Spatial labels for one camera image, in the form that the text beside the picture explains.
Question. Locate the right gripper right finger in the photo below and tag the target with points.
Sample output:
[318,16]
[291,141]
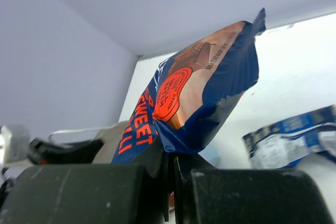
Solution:
[205,194]

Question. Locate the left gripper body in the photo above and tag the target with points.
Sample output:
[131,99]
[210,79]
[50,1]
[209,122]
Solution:
[42,153]

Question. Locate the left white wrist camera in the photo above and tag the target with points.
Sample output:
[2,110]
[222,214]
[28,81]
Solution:
[14,143]

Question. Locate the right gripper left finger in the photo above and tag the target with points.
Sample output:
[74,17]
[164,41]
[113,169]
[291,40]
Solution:
[135,192]

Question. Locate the navy sweet chilli crisp bag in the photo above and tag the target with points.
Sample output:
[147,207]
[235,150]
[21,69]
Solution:
[193,92]

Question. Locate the light blue paper bag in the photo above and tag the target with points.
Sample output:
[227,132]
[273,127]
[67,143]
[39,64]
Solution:
[110,136]

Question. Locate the blue white snack bag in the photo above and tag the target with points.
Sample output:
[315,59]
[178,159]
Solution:
[285,143]

